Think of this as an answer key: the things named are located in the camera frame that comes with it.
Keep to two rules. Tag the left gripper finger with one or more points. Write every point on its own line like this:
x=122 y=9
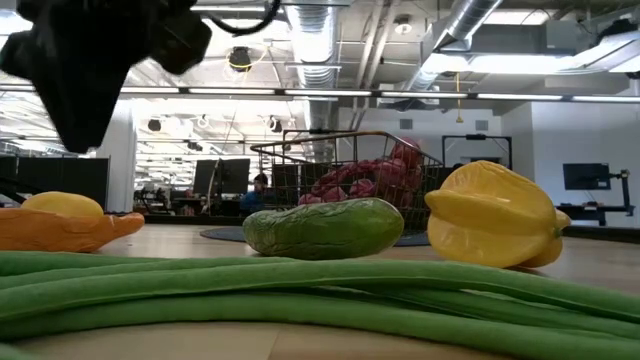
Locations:
x=82 y=110

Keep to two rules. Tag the yellow lemon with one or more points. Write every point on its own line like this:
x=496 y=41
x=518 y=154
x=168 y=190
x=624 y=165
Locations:
x=62 y=204

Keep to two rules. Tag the orange carrot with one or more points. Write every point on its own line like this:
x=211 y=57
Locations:
x=60 y=232

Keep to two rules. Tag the dark green cucumber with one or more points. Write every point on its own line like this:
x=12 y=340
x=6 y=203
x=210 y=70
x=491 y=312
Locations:
x=325 y=227

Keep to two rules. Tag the green long bean bundle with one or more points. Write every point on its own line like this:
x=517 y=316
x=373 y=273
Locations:
x=300 y=280

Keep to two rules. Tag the yellow starfruit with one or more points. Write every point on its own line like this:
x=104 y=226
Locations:
x=490 y=215

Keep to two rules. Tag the white building column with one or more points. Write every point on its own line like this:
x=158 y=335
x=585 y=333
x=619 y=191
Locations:
x=117 y=160

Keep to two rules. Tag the black partition panel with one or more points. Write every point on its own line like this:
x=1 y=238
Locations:
x=60 y=175

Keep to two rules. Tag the black ceiling spotlight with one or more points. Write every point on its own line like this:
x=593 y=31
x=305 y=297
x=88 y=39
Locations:
x=154 y=125

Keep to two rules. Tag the black desk monitor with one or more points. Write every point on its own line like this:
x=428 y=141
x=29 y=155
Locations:
x=235 y=175
x=585 y=176
x=206 y=175

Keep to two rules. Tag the round dark blue placemat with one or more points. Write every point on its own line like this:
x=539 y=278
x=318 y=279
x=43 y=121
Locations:
x=225 y=234

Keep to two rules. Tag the person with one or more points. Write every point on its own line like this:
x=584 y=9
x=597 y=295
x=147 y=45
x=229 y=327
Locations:
x=257 y=200

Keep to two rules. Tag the LED light bar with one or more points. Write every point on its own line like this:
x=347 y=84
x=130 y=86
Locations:
x=325 y=92

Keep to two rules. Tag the round ceiling sensor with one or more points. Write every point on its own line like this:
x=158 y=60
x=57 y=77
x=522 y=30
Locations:
x=403 y=28

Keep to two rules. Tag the black office desk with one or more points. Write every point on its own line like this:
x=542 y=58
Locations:
x=595 y=210

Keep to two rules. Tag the black monitor stand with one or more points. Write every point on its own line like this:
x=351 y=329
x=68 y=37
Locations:
x=624 y=190

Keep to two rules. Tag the silver corrugated ventilation duct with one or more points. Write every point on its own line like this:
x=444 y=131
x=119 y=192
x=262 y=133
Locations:
x=312 y=40

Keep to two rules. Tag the grey wall vent grille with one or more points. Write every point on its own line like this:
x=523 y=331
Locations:
x=406 y=124
x=481 y=125

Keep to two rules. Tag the silver spiral ventilation duct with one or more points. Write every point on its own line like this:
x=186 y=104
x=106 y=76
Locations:
x=465 y=20

